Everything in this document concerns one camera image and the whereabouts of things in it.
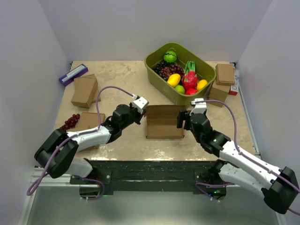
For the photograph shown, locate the brown cardboard box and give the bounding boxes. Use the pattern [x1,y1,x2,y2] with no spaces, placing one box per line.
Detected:
[146,105,186,139]

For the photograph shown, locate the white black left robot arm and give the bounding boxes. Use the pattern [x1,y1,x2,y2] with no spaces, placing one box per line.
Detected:
[34,102,147,184]

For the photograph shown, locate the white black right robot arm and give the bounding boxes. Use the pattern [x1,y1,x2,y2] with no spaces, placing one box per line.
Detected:
[177,110,300,214]

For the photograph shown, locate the cardboard box under upper left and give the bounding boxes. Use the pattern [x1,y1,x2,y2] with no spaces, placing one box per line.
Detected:
[76,74,99,108]

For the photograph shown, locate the folded cardboard box lower left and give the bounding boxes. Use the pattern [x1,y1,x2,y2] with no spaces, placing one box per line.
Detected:
[67,112,107,152]

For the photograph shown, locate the folded cardboard box upper left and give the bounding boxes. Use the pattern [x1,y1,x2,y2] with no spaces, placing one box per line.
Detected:
[71,75,98,108]

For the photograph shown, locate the top cardboard box right stack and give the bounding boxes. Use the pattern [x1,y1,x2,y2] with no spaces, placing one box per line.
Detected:
[216,64,235,86]

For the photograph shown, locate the purple white flat box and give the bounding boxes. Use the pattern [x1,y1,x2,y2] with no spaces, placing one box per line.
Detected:
[59,64,88,87]

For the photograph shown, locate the red apple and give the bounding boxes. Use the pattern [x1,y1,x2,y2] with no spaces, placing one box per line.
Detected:
[185,88,198,95]

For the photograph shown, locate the green lime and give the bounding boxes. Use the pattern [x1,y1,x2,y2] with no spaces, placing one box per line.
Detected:
[175,85,185,94]

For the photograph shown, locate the lower cardboard boxes right stack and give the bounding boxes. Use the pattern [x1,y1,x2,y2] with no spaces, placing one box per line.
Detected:
[208,81,231,102]

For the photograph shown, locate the pink dragon fruit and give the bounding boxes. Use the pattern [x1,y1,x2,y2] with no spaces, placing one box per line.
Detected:
[181,61,198,91]

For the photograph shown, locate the yellow mango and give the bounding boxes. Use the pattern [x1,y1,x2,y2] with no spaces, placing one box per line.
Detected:
[167,74,181,87]

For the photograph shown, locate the orange yellow fruit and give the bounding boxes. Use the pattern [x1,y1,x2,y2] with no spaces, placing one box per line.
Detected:
[196,79,208,91]

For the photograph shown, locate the red grape bunch in basket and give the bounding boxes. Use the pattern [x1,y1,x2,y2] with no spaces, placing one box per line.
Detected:
[158,63,184,81]

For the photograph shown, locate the red white small carton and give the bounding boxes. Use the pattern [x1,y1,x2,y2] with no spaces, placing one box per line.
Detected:
[228,68,239,96]

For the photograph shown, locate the olive green plastic basket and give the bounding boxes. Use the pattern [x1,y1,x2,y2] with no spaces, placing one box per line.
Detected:
[144,43,216,105]

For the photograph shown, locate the dark purple grape bunch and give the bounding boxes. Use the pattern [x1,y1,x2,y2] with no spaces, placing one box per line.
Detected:
[153,61,167,74]

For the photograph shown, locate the green black striped fruit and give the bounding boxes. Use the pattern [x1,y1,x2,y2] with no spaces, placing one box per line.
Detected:
[163,51,177,63]

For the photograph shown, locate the red grape bunch on table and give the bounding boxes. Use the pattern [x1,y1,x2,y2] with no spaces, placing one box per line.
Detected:
[60,114,80,131]

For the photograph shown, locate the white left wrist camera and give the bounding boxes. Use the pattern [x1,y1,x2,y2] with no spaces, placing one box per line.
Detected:
[131,94,149,115]

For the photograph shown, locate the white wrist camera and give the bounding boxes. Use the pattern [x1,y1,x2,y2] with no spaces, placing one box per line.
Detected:
[189,98,207,116]
[131,94,149,115]

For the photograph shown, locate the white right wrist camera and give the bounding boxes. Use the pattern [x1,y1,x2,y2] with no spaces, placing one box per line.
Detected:
[189,98,207,116]

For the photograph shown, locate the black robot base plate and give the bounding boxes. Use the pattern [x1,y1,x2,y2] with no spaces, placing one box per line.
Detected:
[88,160,226,199]

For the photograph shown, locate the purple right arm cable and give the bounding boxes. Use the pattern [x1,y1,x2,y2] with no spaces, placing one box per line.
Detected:
[194,99,300,216]

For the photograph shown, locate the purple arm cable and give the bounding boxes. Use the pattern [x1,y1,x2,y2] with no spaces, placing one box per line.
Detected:
[194,99,300,216]
[26,86,139,196]

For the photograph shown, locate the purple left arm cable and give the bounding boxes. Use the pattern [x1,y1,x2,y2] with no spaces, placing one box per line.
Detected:
[26,86,139,196]

